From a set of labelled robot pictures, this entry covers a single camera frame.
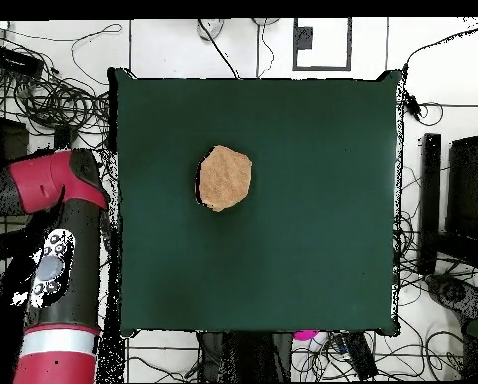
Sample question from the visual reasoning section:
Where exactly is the black power adapter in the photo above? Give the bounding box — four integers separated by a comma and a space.
404, 94, 422, 121

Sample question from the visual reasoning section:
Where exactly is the dark green table cloth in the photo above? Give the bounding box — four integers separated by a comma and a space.
107, 66, 403, 337

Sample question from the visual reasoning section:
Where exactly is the black box device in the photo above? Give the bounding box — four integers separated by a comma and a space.
0, 45, 45, 77

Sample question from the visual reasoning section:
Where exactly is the tan terry towel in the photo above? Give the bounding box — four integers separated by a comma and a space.
197, 144, 253, 213

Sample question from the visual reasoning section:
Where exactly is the pink object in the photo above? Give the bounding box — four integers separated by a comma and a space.
292, 329, 321, 342

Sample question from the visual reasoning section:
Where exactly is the grey square floor frame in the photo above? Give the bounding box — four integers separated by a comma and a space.
291, 17, 353, 72

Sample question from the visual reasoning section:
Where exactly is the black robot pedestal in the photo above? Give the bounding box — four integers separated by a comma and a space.
197, 330, 294, 383

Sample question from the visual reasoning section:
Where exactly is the long black power strip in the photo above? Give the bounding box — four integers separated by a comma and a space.
340, 331, 380, 381

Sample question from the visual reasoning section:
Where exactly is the black cable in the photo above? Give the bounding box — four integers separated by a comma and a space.
197, 17, 240, 80

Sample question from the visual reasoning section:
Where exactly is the dark grey stand base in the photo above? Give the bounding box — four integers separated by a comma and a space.
424, 273, 478, 321

